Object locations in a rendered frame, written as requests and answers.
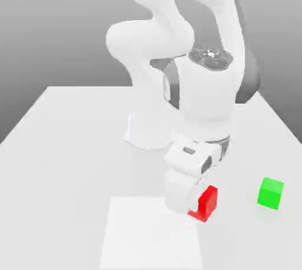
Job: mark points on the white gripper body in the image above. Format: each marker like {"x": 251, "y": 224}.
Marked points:
{"x": 177, "y": 189}

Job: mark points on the small red cube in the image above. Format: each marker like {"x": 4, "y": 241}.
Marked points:
{"x": 207, "y": 201}

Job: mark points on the small green cube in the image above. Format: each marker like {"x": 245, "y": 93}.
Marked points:
{"x": 270, "y": 193}

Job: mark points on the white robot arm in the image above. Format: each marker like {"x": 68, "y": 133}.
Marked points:
{"x": 203, "y": 100}

